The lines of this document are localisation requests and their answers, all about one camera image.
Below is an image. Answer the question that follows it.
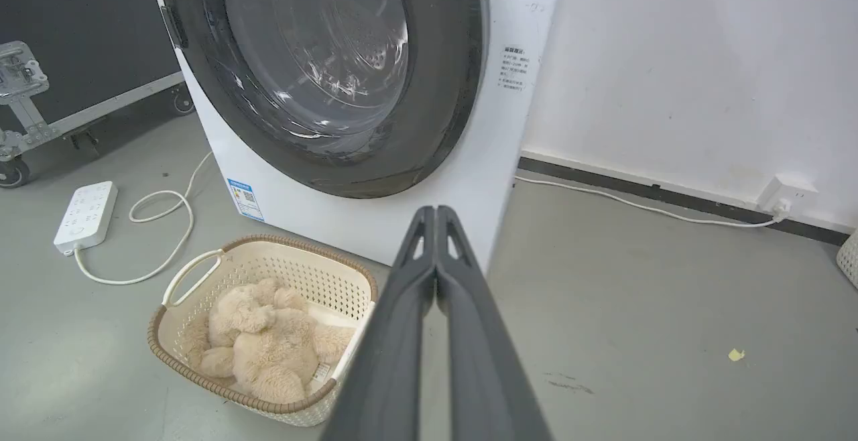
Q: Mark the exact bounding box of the dark round washing machine door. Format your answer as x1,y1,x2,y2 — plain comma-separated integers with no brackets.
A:
156,0,489,199

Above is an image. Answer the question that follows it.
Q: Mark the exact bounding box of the beige plush teddy bear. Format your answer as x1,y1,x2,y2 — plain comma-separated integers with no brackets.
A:
184,277,354,405

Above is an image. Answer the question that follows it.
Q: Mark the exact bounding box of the blue energy label sticker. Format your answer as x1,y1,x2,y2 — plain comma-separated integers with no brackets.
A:
227,177,265,223

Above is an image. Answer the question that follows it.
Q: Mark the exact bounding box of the cream plastic laundry basket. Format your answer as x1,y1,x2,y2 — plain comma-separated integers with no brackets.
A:
147,234,379,428

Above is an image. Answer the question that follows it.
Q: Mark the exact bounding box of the white power cable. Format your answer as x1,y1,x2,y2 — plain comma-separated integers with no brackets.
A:
515,175,786,229

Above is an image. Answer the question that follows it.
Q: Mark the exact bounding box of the black flight case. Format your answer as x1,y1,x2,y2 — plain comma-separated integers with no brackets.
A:
0,0,196,189

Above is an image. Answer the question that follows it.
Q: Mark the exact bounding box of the white washing machine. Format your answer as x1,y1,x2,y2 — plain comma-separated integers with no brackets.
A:
142,0,569,273

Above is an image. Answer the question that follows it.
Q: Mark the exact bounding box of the white perforated basket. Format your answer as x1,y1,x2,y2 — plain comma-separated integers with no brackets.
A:
836,229,858,290

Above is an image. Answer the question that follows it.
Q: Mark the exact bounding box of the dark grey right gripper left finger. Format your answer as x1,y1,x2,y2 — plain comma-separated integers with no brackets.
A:
320,206,438,441

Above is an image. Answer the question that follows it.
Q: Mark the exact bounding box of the white wall socket box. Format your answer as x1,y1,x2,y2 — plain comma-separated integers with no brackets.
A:
757,173,820,222

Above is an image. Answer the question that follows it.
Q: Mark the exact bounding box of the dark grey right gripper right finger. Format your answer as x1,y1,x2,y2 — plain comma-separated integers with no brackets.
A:
435,205,552,441

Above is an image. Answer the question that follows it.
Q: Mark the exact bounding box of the white power strip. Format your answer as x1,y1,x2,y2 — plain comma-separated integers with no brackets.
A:
54,181,119,256
72,151,214,286

